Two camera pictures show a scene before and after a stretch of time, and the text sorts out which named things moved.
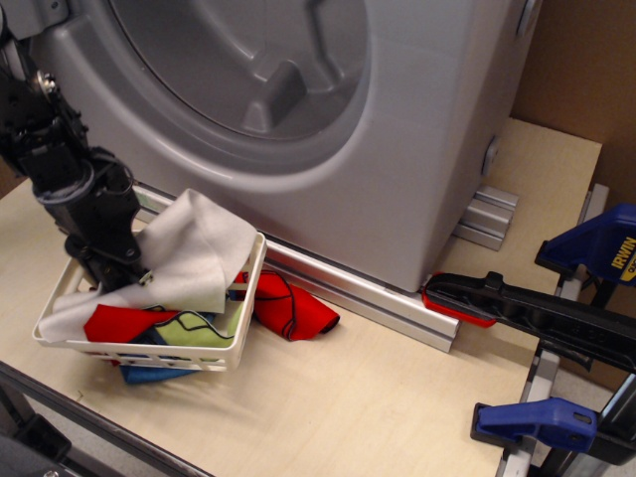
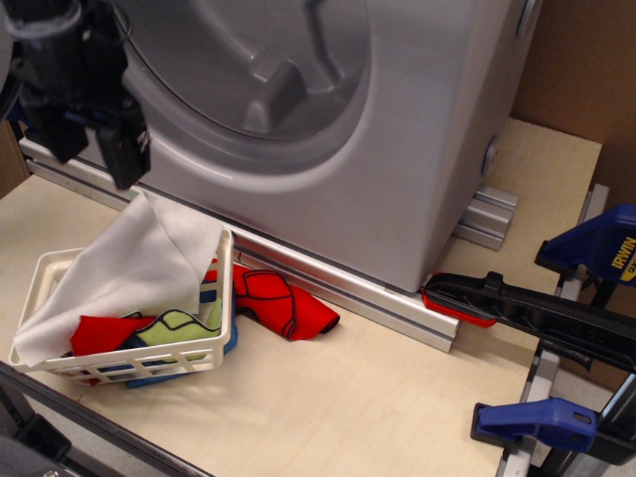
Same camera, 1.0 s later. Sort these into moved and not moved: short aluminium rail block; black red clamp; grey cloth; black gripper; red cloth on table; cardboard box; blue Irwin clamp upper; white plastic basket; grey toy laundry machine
Moved: grey cloth; white plastic basket; black gripper
Not moved: grey toy laundry machine; cardboard box; blue Irwin clamp upper; short aluminium rail block; red cloth on table; black red clamp
